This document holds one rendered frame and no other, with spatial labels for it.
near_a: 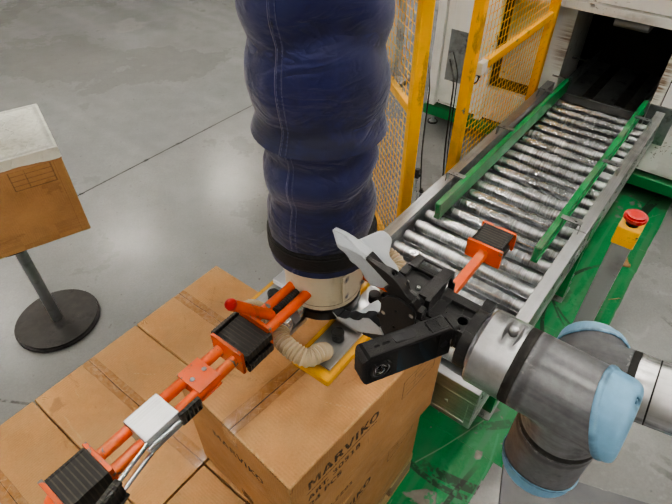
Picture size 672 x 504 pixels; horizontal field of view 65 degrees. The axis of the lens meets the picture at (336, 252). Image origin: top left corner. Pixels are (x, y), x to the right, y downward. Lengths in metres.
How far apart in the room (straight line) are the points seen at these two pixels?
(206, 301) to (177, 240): 1.19
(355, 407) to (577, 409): 0.79
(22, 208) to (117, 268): 0.95
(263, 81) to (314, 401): 0.78
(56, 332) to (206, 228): 1.00
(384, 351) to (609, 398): 0.22
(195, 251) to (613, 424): 2.75
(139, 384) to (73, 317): 1.10
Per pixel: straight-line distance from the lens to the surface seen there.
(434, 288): 0.62
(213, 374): 0.99
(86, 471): 0.95
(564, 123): 3.36
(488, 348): 0.58
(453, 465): 2.32
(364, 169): 0.91
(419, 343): 0.58
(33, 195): 2.32
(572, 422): 0.58
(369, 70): 0.81
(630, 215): 1.86
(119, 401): 1.90
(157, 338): 2.02
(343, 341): 1.16
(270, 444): 1.26
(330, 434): 1.26
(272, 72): 0.80
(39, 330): 2.97
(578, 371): 0.58
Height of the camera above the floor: 2.06
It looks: 43 degrees down
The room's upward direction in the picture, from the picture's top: straight up
